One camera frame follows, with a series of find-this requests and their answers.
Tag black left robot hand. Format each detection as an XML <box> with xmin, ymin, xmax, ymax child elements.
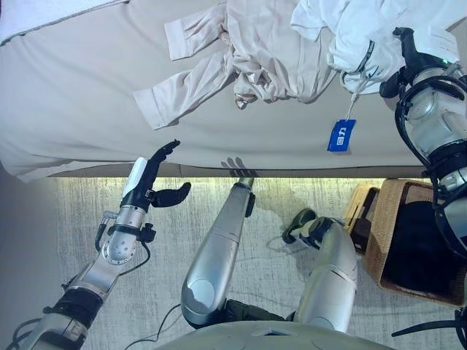
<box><xmin>120</xmin><ymin>139</ymin><xmax>192</xmax><ymax>211</ymax></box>

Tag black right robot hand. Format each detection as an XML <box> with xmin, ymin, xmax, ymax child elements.
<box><xmin>379</xmin><ymin>27</ymin><xmax>456</xmax><ymax>99</ymax></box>

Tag white garment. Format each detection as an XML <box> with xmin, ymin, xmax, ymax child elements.
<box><xmin>290</xmin><ymin>0</ymin><xmax>461</xmax><ymax>93</ymax></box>

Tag beige shirt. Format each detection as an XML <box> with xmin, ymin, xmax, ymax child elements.
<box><xmin>133</xmin><ymin>0</ymin><xmax>339</xmax><ymax>131</ymax></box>

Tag black garment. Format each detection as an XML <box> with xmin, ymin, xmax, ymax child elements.
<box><xmin>385</xmin><ymin>201</ymin><xmax>467</xmax><ymax>297</ymax></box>

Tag beige covered bed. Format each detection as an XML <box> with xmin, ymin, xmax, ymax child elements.
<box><xmin>0</xmin><ymin>0</ymin><xmax>467</xmax><ymax>184</ymax></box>

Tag brown wicker basket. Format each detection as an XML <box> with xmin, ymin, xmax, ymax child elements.
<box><xmin>364</xmin><ymin>179</ymin><xmax>467</xmax><ymax>307</ymax></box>

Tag blue hang tag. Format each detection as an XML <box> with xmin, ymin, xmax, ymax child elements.
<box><xmin>327</xmin><ymin>119</ymin><xmax>357</xmax><ymax>153</ymax></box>

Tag grey area rug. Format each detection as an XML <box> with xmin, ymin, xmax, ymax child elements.
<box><xmin>50</xmin><ymin>176</ymin><xmax>467</xmax><ymax>350</ymax></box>

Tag silver left robot leg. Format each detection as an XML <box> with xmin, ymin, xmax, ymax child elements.
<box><xmin>181</xmin><ymin>177</ymin><xmax>256</xmax><ymax>327</ymax></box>

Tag white duvet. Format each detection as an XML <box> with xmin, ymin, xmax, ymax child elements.
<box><xmin>0</xmin><ymin>0</ymin><xmax>131</xmax><ymax>47</ymax></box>

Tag grey robot torso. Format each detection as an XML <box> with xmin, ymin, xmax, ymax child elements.
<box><xmin>156</xmin><ymin>319</ymin><xmax>398</xmax><ymax>350</ymax></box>

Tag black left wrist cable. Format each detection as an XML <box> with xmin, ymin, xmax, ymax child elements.
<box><xmin>94</xmin><ymin>212</ymin><xmax>152</xmax><ymax>273</ymax></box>

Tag thin black floor cable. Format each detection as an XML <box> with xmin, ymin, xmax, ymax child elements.
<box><xmin>126</xmin><ymin>303</ymin><xmax>183</xmax><ymax>347</ymax></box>

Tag thin black strap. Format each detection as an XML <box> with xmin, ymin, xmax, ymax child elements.
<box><xmin>392</xmin><ymin>308</ymin><xmax>467</xmax><ymax>338</ymax></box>

